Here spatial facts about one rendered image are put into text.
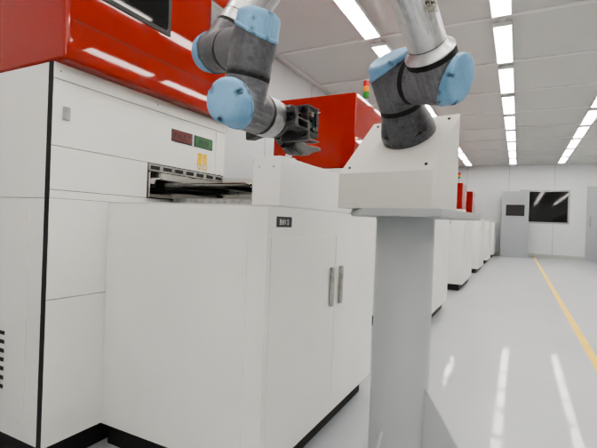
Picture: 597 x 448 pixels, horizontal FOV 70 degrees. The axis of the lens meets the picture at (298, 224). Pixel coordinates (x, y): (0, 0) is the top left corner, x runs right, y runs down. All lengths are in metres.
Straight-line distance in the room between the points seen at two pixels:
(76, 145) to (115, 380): 0.76
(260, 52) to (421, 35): 0.41
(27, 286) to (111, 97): 0.65
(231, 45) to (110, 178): 0.91
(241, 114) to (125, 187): 0.95
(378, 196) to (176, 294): 0.66
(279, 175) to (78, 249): 0.68
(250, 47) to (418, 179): 0.55
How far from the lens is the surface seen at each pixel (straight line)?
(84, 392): 1.62
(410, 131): 1.19
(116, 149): 1.58
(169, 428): 1.47
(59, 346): 1.52
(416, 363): 1.23
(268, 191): 1.20
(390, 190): 1.12
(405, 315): 1.18
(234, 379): 1.25
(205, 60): 0.86
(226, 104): 0.70
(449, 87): 1.04
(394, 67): 1.13
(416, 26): 1.01
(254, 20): 0.74
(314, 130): 0.88
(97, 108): 1.56
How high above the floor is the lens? 0.78
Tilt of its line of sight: level
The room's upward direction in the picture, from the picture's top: 2 degrees clockwise
